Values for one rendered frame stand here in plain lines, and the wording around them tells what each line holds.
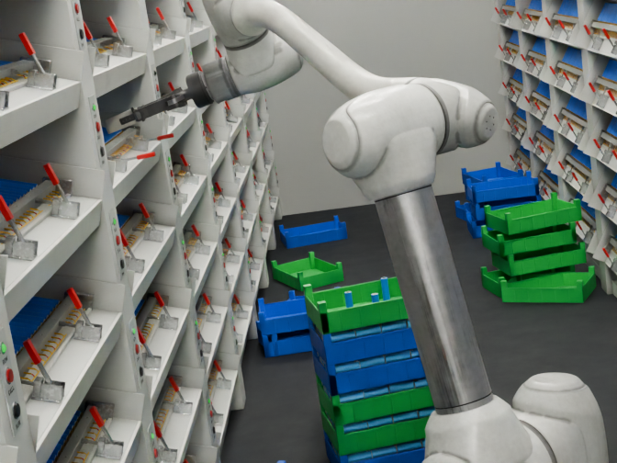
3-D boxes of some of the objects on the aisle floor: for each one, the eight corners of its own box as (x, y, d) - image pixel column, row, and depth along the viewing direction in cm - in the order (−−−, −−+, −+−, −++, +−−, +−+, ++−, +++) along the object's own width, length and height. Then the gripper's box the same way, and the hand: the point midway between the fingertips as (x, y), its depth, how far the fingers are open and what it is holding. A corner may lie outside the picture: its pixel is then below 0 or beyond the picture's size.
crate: (433, 433, 314) (430, 406, 312) (457, 461, 295) (454, 432, 293) (327, 456, 309) (322, 428, 307) (343, 486, 290) (340, 456, 288)
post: (195, 655, 225) (20, -334, 187) (188, 683, 216) (5, -349, 177) (94, 666, 226) (-100, -314, 187) (84, 695, 217) (-122, -330, 178)
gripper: (210, 106, 239) (106, 148, 242) (218, 98, 255) (121, 137, 257) (196, 72, 238) (92, 114, 240) (206, 66, 253) (108, 106, 256)
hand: (121, 120), depth 248 cm, fingers open, 3 cm apart
